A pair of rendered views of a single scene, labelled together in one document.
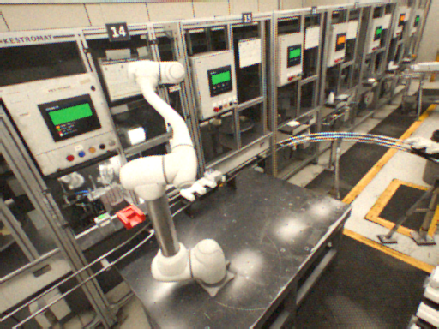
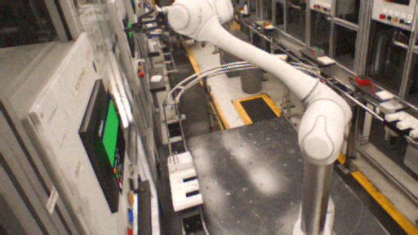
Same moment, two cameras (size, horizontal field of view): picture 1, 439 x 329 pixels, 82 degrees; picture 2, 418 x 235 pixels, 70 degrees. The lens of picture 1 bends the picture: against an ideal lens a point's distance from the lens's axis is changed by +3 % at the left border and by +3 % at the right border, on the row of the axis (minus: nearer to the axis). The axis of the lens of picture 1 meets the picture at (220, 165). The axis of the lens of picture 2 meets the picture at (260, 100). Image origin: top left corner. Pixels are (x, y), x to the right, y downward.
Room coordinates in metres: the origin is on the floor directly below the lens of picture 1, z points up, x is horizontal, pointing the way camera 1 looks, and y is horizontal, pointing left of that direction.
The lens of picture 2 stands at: (0.84, 1.14, 2.00)
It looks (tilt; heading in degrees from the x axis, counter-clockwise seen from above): 28 degrees down; 292
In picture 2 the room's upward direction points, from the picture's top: 3 degrees counter-clockwise
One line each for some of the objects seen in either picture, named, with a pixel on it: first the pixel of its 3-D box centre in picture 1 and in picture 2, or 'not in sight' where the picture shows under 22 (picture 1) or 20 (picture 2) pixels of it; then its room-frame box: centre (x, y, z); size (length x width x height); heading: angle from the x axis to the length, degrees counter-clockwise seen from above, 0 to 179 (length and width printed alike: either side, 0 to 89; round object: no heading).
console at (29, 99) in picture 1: (63, 120); (46, 172); (1.44, 0.86, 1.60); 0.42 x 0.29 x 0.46; 130
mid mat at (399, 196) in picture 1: (407, 205); (260, 112); (2.11, -2.01, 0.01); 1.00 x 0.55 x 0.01; 130
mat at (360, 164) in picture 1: (398, 124); (180, 62); (4.28, -3.41, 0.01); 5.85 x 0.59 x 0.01; 130
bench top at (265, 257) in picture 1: (234, 230); (256, 195); (1.37, -0.05, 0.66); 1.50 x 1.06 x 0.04; 130
